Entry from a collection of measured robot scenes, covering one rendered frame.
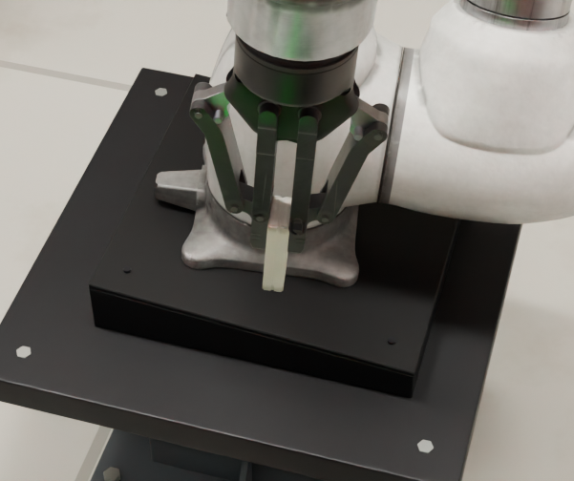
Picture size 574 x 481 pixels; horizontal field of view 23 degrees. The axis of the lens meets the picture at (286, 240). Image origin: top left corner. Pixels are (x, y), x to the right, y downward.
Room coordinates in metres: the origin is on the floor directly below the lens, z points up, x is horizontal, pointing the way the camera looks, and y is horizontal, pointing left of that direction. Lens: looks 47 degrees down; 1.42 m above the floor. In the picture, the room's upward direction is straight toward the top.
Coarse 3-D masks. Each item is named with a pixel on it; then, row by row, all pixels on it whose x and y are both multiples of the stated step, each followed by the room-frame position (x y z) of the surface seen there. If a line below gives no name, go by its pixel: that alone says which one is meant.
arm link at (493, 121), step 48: (480, 0) 1.01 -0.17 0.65; (528, 0) 0.99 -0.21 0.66; (432, 48) 1.00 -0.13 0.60; (480, 48) 0.97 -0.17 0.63; (528, 48) 0.97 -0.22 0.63; (432, 96) 0.96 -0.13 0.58; (480, 96) 0.95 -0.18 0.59; (528, 96) 0.94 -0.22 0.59; (432, 144) 0.94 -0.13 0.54; (480, 144) 0.93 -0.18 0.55; (528, 144) 0.93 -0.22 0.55; (384, 192) 0.93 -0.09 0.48; (432, 192) 0.92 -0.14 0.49; (480, 192) 0.91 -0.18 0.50; (528, 192) 0.91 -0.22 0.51
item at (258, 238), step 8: (240, 184) 0.67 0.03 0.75; (248, 192) 0.67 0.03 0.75; (248, 200) 0.66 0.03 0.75; (248, 208) 0.66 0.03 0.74; (256, 224) 0.66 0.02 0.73; (264, 224) 0.66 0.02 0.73; (256, 232) 0.66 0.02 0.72; (264, 232) 0.66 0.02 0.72; (256, 240) 0.66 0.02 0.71; (264, 240) 0.66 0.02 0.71; (264, 248) 0.66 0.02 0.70
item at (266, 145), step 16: (272, 112) 0.64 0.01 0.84; (272, 128) 0.64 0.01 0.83; (272, 144) 0.65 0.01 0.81; (256, 160) 0.65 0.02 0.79; (272, 160) 0.65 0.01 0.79; (256, 176) 0.65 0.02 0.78; (272, 176) 0.65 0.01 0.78; (256, 192) 0.65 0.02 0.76; (272, 192) 0.67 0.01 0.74; (256, 208) 0.65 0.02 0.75
